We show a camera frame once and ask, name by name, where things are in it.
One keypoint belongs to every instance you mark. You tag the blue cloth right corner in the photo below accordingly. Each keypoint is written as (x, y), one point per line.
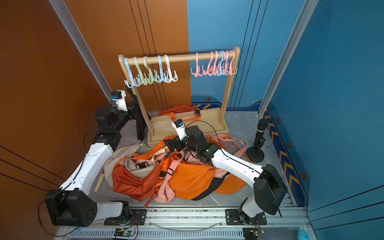
(303, 235)

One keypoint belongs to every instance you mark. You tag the orange crescent bag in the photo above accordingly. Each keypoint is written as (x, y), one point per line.
(189, 181)
(230, 185)

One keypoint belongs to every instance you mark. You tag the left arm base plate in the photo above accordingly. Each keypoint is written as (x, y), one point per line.
(136, 216)

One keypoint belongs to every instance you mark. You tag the wooden clothes rack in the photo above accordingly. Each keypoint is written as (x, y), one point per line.
(160, 127)

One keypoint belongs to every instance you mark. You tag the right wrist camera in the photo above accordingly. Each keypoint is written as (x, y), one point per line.
(180, 128)

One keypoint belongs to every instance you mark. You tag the pink hook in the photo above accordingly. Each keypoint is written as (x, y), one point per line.
(225, 65)
(232, 63)

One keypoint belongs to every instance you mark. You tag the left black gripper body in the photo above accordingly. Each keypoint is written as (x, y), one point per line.
(130, 111)

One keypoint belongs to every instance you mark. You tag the black crescent bag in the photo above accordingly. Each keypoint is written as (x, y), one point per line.
(214, 185)

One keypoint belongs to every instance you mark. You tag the green circuit board left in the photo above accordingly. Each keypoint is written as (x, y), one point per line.
(124, 233)

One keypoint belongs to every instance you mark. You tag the light blue hook leftmost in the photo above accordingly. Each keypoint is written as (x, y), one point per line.
(131, 81)

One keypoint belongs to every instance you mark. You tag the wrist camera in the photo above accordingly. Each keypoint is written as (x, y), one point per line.
(180, 128)
(118, 101)

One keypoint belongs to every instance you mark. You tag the pink waist bag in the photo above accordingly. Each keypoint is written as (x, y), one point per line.
(223, 138)

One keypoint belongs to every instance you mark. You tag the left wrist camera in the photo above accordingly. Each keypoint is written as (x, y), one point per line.
(118, 101)

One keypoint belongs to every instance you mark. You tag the beige crescent bag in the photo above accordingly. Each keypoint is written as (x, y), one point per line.
(127, 166)

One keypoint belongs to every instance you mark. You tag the pink hook rightmost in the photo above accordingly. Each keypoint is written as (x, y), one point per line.
(232, 63)

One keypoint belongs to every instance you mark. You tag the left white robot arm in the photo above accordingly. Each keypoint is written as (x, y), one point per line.
(70, 205)

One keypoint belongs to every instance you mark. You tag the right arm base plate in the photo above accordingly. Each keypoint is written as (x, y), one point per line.
(234, 217)

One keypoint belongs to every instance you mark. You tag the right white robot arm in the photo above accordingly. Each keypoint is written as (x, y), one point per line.
(269, 188)

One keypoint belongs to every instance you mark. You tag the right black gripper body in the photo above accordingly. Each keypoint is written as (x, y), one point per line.
(181, 144)

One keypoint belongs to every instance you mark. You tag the circuit board right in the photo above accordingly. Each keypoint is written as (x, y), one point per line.
(252, 233)

